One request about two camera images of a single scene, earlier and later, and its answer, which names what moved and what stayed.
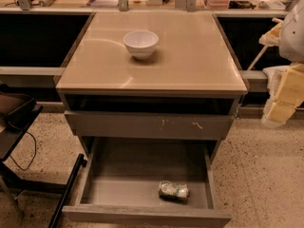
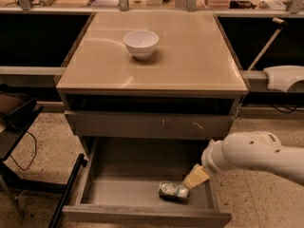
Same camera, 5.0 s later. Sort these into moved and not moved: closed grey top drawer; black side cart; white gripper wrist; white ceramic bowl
Moved: white gripper wrist
Not moved: white ceramic bowl; closed grey top drawer; black side cart
